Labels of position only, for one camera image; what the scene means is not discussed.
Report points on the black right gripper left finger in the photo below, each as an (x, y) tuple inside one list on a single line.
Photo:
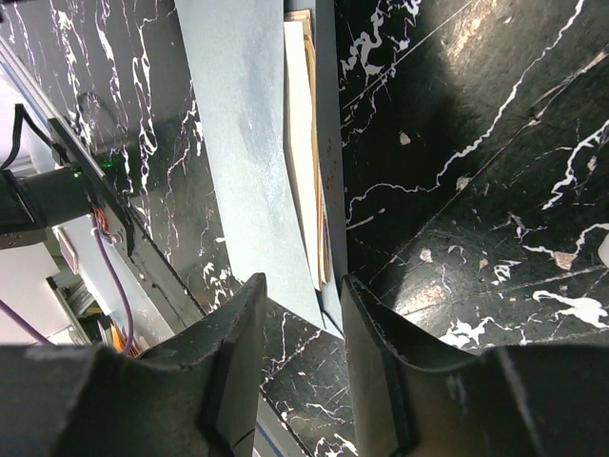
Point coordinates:
[(195, 394)]

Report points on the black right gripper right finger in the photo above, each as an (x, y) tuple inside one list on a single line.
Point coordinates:
[(414, 395)]

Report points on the grey paper envelope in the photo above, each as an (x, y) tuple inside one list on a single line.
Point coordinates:
[(236, 57)]

